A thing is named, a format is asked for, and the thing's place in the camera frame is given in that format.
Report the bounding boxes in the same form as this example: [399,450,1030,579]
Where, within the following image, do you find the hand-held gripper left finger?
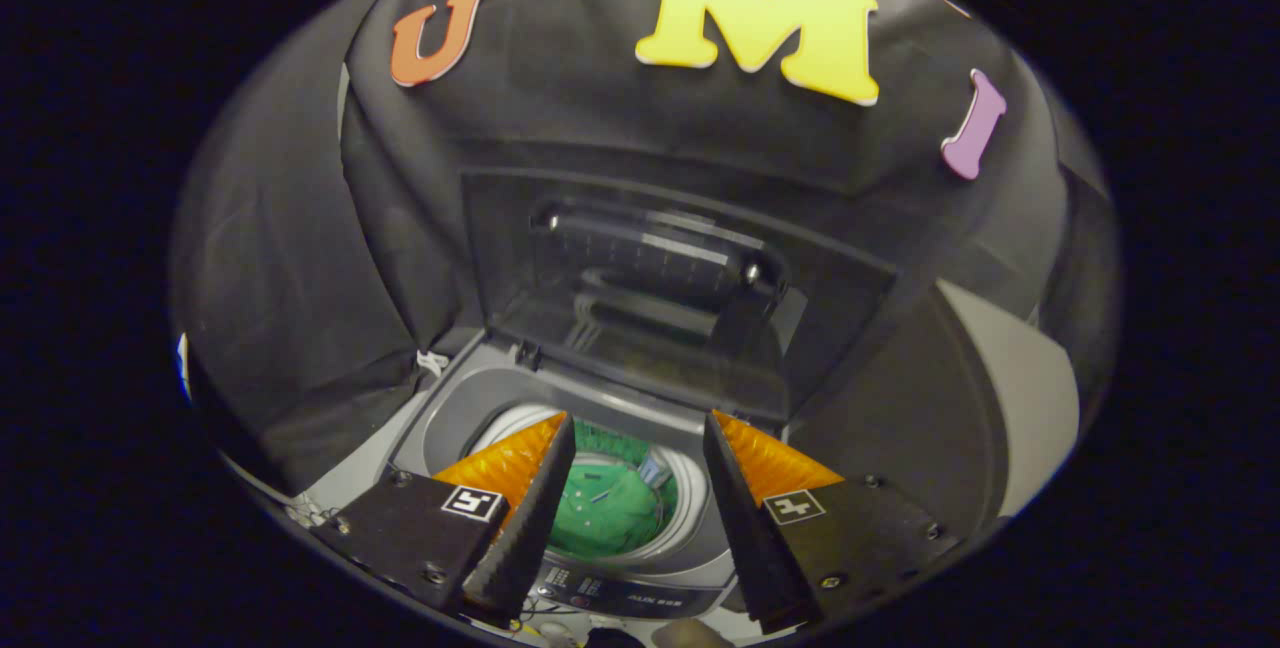
[310,411,578,629]

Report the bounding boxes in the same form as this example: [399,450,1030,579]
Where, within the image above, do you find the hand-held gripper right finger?
[702,408,963,634]

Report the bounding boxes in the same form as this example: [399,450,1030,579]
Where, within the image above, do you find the green polo shirt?
[548,418,681,561]

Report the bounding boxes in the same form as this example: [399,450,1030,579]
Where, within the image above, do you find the dark washing machine lid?
[460,166,898,426]

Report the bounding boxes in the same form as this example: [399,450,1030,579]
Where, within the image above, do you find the beige cabinet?
[790,278,1083,539]

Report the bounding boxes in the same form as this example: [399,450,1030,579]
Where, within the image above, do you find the black backdrop cloth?
[168,0,1121,499]

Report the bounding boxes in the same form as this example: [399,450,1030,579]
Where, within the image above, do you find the thin black floor cables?
[515,598,573,641]

